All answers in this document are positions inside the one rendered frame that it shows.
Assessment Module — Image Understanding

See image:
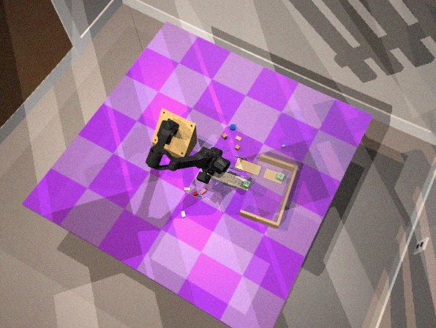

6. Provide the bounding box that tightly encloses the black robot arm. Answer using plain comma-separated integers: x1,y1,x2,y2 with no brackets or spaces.
146,119,230,174

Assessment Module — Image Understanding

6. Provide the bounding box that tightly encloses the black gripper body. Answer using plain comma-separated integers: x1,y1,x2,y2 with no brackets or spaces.
197,147,222,184

